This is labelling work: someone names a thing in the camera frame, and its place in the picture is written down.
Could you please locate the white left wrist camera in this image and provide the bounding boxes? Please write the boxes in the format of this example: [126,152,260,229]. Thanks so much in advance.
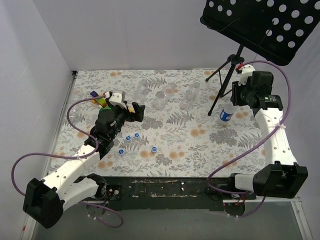
[108,90,126,109]

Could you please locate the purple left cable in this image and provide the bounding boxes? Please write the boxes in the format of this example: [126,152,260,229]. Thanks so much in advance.
[11,91,125,229]

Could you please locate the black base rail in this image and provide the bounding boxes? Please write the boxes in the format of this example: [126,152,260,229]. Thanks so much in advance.
[84,173,256,212]

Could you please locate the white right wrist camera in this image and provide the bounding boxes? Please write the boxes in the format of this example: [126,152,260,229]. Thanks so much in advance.
[238,64,255,86]

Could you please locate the green blue toy blocks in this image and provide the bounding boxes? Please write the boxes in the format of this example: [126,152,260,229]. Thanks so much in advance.
[99,104,111,112]

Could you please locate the black music stand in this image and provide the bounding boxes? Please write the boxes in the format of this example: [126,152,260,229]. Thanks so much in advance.
[199,0,320,116]

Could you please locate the clear bottle blue label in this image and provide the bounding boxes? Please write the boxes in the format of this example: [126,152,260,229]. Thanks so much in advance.
[219,100,238,124]

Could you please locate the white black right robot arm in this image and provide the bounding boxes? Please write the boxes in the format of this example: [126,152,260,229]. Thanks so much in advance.
[226,67,308,199]

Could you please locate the toy block car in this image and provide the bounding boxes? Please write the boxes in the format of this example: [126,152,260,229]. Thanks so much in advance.
[90,91,107,107]

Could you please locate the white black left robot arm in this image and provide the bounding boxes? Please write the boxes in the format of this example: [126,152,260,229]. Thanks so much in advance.
[22,102,146,229]

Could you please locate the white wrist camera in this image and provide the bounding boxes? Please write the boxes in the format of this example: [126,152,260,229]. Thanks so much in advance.
[238,64,255,86]
[108,90,126,109]

